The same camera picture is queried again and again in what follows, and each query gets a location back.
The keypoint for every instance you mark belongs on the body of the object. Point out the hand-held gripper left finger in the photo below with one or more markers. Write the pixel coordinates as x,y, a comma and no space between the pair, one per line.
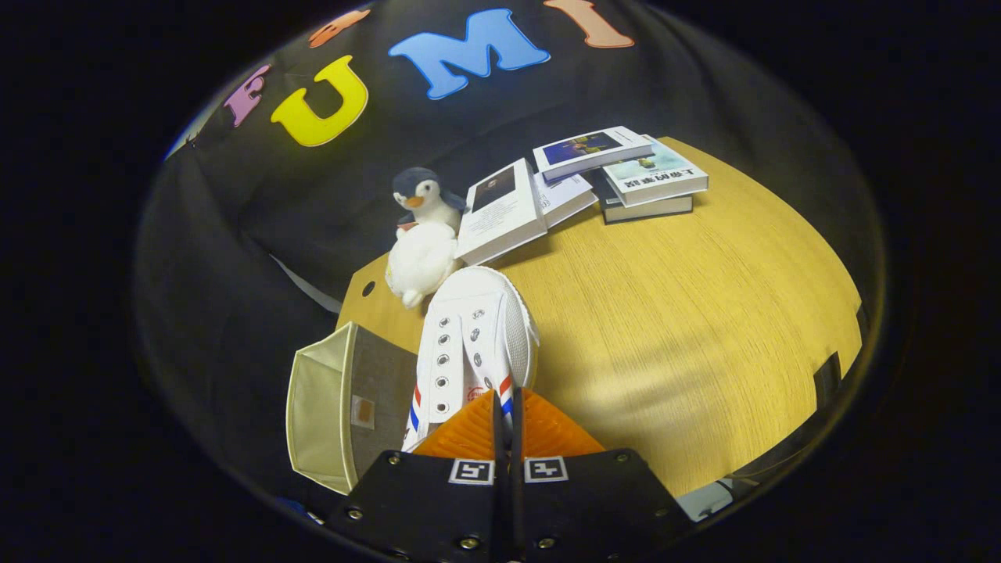
438,508

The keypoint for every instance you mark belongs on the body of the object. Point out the dark cover book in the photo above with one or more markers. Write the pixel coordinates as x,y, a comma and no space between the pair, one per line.
649,210

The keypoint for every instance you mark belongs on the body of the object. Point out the grey fabric storage box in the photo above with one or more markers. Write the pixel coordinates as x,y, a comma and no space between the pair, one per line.
379,375

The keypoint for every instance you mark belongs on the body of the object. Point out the penguin plush toy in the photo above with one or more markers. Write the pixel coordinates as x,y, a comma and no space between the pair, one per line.
426,195

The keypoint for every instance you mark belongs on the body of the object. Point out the blue cover book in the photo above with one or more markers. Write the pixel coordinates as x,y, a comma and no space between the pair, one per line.
590,148

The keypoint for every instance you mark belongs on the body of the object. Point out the white canvas shoe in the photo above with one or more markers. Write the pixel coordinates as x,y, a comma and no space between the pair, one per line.
477,313

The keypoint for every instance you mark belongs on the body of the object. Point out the pale teal cover book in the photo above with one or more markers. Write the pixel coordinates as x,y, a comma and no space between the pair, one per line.
657,180

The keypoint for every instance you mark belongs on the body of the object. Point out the white round plush toy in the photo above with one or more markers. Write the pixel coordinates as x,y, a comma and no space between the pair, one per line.
418,262

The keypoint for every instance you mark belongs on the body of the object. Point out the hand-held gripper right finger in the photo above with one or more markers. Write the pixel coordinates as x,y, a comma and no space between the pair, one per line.
594,508

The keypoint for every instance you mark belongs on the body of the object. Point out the black backdrop cloth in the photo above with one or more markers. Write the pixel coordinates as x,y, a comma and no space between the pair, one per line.
235,258

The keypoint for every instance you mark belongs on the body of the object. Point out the thick white book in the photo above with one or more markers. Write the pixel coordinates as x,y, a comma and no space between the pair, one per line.
500,215

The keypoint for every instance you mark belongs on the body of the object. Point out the thin white book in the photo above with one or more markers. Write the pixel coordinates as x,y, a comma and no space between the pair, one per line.
567,195

